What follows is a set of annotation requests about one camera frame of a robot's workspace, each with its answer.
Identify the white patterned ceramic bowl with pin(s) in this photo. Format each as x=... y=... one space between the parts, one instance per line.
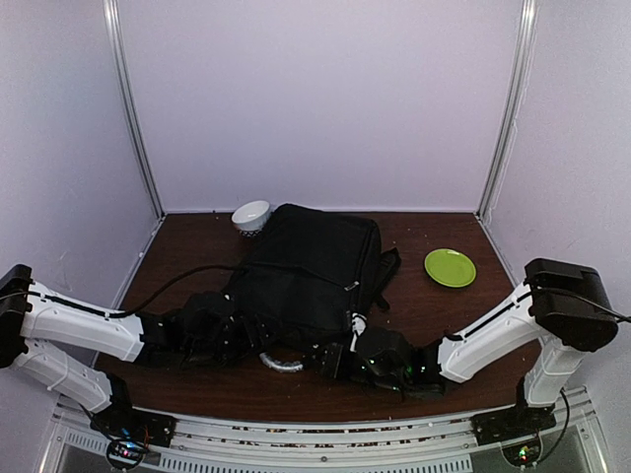
x=250 y=219

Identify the right aluminium frame post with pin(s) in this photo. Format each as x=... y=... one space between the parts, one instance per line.
x=515 y=95

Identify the front aluminium rail base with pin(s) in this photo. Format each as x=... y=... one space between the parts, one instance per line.
x=445 y=443

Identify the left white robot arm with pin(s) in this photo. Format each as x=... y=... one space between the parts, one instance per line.
x=210 y=330

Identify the black student backpack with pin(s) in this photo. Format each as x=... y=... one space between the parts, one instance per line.
x=311 y=270

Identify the green round plate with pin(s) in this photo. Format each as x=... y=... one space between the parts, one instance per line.
x=450 y=268

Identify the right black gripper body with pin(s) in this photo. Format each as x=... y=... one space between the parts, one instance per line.
x=337 y=361

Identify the aluminium frame post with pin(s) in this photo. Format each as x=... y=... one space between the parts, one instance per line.
x=515 y=95
x=115 y=37

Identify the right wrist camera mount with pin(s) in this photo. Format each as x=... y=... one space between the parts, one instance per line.
x=358 y=326

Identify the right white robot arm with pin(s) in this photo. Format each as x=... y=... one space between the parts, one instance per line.
x=564 y=305

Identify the left aluminium frame post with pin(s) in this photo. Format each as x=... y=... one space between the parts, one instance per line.
x=115 y=37

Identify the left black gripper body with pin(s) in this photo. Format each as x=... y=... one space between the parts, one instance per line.
x=246 y=343

